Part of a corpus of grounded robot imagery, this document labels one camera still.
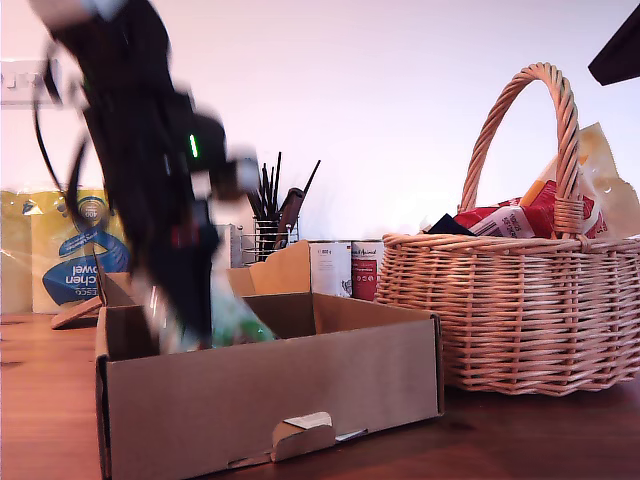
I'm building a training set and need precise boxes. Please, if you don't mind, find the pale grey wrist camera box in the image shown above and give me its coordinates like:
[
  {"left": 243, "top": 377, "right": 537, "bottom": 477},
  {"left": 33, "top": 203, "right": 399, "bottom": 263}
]
[{"left": 199, "top": 144, "right": 261, "bottom": 204}]

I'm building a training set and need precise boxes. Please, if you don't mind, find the chrome wire utensil holder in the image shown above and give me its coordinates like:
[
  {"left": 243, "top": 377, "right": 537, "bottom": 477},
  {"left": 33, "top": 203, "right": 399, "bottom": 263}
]
[{"left": 253, "top": 217, "right": 301, "bottom": 264}]

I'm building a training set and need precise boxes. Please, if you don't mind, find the yellow kitchen towel pack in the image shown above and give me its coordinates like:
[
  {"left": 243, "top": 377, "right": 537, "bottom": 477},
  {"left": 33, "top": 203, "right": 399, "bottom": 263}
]
[{"left": 0, "top": 188, "right": 134, "bottom": 315}]

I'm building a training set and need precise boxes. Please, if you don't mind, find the brown cardboard box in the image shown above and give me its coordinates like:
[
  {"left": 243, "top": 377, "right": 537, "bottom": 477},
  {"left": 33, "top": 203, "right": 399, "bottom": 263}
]
[{"left": 49, "top": 239, "right": 446, "bottom": 480}]

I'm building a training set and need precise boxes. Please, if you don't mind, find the white Porlex box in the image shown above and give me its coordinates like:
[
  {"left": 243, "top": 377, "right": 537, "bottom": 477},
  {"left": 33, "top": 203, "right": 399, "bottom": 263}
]
[{"left": 214, "top": 223, "right": 245, "bottom": 271}]

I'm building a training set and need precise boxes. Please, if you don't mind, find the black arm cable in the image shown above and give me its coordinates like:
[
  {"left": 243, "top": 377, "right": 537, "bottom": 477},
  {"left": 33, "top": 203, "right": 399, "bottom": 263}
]
[
  {"left": 32, "top": 42, "right": 69, "bottom": 196},
  {"left": 64, "top": 139, "right": 91, "bottom": 226}
]

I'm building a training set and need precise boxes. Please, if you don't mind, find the woven wicker basket with handle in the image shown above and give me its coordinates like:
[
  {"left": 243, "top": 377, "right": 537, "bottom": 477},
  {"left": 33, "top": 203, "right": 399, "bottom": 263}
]
[{"left": 374, "top": 62, "right": 640, "bottom": 397}]

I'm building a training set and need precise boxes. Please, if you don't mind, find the red and white tin can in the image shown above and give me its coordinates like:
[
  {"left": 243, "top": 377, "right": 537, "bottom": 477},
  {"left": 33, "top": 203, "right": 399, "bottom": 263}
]
[{"left": 351, "top": 240, "right": 386, "bottom": 302}]

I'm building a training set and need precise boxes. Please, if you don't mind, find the white wall light switch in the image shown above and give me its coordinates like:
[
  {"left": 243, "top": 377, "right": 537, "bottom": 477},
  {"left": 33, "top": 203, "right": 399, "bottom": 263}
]
[{"left": 0, "top": 58, "right": 64, "bottom": 106}]

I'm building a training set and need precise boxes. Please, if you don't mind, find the blue mini eggs bag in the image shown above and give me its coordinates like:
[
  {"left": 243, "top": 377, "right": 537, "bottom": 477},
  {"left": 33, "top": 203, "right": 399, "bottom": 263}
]
[{"left": 427, "top": 213, "right": 476, "bottom": 236}]

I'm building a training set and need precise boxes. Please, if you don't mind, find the brown wooden utensil handle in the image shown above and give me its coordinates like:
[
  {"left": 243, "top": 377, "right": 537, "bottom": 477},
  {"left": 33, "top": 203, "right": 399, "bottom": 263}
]
[{"left": 276, "top": 187, "right": 305, "bottom": 249}]

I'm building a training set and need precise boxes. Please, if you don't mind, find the red white Maltesers bunnies bag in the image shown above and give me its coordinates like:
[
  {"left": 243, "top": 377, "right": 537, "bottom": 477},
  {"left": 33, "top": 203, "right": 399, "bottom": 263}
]
[{"left": 452, "top": 122, "right": 640, "bottom": 240}]

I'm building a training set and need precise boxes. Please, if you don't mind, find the white printed paper sheet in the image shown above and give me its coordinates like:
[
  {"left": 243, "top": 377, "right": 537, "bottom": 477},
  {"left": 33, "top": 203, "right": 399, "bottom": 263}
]
[{"left": 287, "top": 411, "right": 370, "bottom": 443}]

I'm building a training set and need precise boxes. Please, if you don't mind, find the white Galaxy chocolate egg bag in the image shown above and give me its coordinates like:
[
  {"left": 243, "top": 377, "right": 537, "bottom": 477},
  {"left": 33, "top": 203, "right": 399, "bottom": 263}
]
[{"left": 134, "top": 279, "right": 279, "bottom": 354}]

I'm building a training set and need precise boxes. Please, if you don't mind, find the black chopstick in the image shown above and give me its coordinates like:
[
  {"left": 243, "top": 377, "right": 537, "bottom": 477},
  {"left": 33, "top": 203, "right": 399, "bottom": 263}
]
[
  {"left": 297, "top": 159, "right": 321, "bottom": 202},
  {"left": 271, "top": 151, "right": 282, "bottom": 222},
  {"left": 257, "top": 164, "right": 271, "bottom": 222}
]

